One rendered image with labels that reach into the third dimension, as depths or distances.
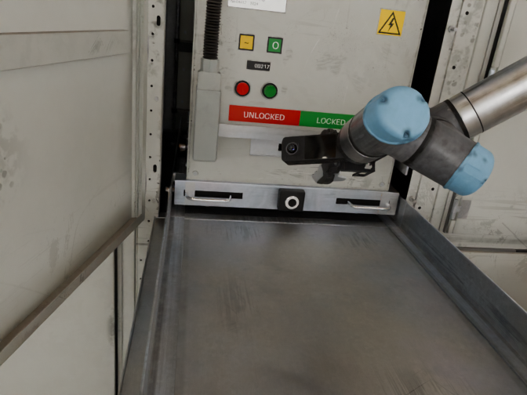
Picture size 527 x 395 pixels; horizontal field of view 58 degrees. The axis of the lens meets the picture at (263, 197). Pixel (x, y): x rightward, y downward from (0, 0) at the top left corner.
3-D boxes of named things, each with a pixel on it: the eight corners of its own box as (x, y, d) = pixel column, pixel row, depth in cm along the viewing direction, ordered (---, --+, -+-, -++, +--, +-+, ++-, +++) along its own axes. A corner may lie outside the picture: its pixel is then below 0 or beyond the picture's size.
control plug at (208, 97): (216, 162, 96) (223, 74, 89) (192, 161, 95) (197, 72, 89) (215, 151, 103) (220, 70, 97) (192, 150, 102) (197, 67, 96)
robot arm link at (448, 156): (481, 139, 73) (420, 104, 72) (507, 161, 62) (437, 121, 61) (449, 181, 75) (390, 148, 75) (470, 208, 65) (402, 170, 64)
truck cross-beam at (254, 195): (394, 215, 117) (400, 193, 115) (173, 204, 108) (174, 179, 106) (387, 207, 121) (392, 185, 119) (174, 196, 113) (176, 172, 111)
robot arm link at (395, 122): (423, 153, 60) (366, 120, 59) (387, 170, 71) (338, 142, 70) (447, 102, 62) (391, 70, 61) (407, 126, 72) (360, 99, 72)
